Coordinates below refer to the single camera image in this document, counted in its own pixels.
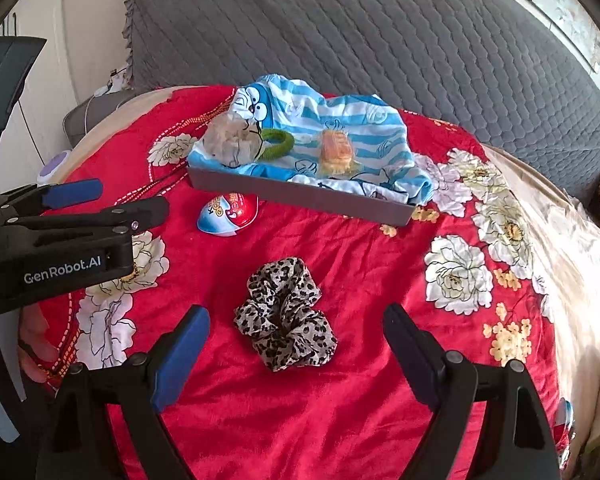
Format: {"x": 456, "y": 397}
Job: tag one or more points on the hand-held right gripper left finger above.
{"x": 182, "y": 355}

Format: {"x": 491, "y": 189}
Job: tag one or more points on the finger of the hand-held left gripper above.
{"x": 130, "y": 212}
{"x": 75, "y": 191}

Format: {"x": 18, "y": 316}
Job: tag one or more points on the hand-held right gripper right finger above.
{"x": 410, "y": 355}

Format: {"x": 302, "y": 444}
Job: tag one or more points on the red blue egg toy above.
{"x": 230, "y": 212}

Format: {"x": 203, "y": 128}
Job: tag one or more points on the leopard print scrunchie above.
{"x": 300, "y": 330}

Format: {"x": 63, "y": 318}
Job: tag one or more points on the grey storage box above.
{"x": 305, "y": 197}

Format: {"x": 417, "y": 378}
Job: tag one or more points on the orange cake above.
{"x": 336, "y": 152}

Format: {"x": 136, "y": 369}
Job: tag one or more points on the person's left hand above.
{"x": 37, "y": 340}

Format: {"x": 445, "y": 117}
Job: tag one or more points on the purple white round device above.
{"x": 55, "y": 165}

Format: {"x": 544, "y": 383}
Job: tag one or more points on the grey bag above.
{"x": 87, "y": 120}

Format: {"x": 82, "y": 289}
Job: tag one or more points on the red floral blanket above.
{"x": 360, "y": 270}

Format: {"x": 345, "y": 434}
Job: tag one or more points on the blue red wrapped item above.
{"x": 565, "y": 420}

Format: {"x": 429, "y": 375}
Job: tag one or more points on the blue striped cartoon cloth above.
{"x": 350, "y": 120}

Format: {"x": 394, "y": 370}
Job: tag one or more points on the grey quilted sofa cover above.
{"x": 355, "y": 20}

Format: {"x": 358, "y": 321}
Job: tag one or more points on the wall picture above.
{"x": 565, "y": 10}

